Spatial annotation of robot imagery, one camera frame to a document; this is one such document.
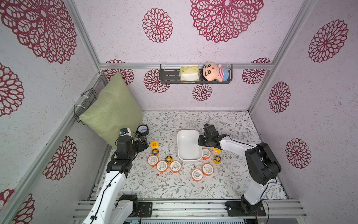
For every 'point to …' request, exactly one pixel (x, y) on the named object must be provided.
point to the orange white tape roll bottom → (196, 175)
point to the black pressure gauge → (143, 129)
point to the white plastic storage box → (188, 147)
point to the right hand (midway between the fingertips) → (197, 139)
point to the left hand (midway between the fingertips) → (140, 140)
